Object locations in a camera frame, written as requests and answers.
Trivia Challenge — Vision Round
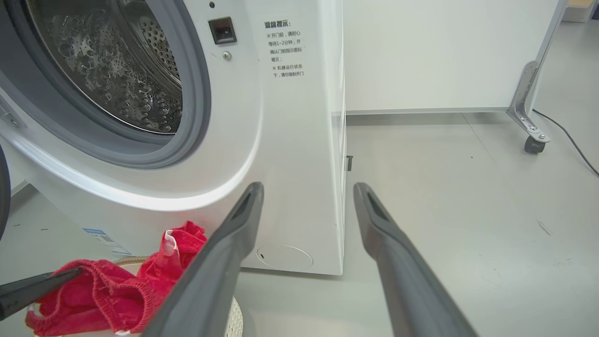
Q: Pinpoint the white front-load washing machine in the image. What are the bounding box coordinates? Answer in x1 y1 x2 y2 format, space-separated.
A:
0 0 348 276

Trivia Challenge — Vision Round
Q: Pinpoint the metal partition foot with caster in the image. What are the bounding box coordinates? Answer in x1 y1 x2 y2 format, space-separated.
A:
507 61 550 154

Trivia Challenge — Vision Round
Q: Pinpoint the stainless steel washing machine drum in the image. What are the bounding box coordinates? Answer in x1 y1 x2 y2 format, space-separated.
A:
26 0 183 135

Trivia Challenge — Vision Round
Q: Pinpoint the black floor cable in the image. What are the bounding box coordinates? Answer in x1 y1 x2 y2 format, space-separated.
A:
533 109 599 177

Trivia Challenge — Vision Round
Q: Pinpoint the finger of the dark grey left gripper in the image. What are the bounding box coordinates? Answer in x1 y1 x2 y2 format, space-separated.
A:
0 267 84 322

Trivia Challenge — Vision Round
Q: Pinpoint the round white filter cover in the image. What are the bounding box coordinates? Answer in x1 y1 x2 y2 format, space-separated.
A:
256 244 313 270

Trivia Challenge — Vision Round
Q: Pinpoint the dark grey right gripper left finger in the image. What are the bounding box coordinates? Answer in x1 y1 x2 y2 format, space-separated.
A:
140 182 265 337

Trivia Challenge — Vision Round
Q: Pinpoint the blue energy label sticker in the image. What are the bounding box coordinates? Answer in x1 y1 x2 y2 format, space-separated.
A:
83 228 132 256

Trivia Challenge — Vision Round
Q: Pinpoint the red cloth garment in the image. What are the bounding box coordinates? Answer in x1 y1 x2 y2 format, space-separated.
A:
26 221 208 337

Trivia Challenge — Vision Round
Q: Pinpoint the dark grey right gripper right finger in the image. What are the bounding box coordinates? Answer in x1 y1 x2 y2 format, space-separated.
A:
353 183 478 337

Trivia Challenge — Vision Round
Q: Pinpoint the cream perforated laundry basket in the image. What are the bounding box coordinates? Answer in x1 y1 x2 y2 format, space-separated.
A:
28 255 244 337

